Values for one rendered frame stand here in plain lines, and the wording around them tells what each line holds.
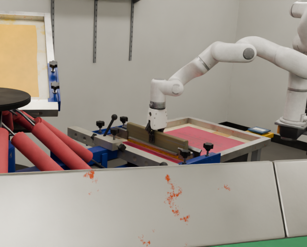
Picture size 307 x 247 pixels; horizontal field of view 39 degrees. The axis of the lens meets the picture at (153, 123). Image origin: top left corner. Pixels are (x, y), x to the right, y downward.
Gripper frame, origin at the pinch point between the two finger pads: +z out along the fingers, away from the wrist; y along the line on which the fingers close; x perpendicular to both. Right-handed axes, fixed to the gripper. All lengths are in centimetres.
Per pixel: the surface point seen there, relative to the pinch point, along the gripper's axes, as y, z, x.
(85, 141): -26.8, 1.8, 19.3
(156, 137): -1.5, -1.1, -2.2
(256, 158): 75, 23, -14
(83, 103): 111, 35, 200
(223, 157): 15.2, 4.5, -29.2
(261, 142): 49, 4, -29
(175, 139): -1.5, -2.8, -13.5
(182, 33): 254, -33, 200
